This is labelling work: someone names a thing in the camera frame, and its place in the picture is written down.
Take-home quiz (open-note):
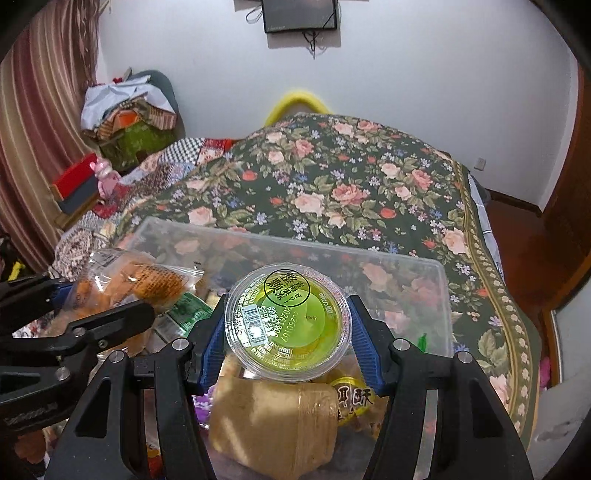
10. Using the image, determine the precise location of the wooden wardrobe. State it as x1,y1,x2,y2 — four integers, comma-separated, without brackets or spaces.
538,60,591,388

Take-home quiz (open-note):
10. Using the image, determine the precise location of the grey box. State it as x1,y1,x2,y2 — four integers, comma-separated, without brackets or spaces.
58,178,102,215

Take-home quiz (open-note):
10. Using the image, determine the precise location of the grey chair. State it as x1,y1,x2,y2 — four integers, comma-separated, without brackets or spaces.
134,69,178,116

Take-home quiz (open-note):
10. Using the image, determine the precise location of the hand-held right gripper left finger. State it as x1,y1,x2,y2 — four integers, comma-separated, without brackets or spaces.
44,292,232,480

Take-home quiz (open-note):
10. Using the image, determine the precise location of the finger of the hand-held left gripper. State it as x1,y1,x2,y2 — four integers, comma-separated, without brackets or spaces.
0,272,77,324
0,300,157,370

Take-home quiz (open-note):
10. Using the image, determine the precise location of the striped brown curtain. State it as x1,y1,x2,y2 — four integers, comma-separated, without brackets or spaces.
0,0,109,278

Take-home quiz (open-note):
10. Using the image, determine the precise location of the pink rabbit toy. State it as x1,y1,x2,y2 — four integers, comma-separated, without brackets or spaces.
91,158,122,204

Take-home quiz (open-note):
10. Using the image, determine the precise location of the bed mattress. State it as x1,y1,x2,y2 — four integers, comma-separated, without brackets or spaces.
464,168,504,282

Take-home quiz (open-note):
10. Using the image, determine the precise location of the purple label white packet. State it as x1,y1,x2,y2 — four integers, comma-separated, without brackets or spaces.
194,390,215,430

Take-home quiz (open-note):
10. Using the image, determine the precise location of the clear plastic container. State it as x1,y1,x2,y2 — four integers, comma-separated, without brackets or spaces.
99,217,455,480

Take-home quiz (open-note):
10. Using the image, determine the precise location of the green jelly cup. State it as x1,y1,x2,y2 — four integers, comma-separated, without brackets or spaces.
224,264,354,384

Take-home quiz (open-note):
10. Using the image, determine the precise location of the small black monitor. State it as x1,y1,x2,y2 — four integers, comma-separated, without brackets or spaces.
262,0,339,34

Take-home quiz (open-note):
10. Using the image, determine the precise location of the clear bag of brown snacks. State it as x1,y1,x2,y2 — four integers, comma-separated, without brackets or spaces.
60,248,205,333

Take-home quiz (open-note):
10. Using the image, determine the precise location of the yellow cake packet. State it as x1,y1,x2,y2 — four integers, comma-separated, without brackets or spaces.
208,364,340,472

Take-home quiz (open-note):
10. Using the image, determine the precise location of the pile of clothes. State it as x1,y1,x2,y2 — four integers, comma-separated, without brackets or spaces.
81,69,178,139

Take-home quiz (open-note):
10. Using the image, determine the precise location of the yellow hoop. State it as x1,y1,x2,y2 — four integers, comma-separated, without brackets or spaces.
263,91,334,126

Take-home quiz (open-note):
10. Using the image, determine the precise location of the yellow crisp snack bag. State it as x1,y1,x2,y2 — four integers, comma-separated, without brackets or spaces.
330,360,389,435

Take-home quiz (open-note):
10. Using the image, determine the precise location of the red box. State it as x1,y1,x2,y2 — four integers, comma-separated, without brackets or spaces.
50,154,100,197

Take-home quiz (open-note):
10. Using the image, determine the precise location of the green cloth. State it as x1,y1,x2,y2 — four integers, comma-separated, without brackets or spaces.
99,122,174,171

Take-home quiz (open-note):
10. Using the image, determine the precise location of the green snack packet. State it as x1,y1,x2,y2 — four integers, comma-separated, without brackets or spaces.
154,291,215,340

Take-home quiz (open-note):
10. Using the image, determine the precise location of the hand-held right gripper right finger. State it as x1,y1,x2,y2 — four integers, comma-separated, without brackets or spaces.
346,294,532,480

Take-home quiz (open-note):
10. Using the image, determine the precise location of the patchwork quilt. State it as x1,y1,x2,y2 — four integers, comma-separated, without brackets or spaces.
51,137,241,282

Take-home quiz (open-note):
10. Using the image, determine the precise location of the frosted sliding door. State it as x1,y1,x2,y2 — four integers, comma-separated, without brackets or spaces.
526,302,587,480

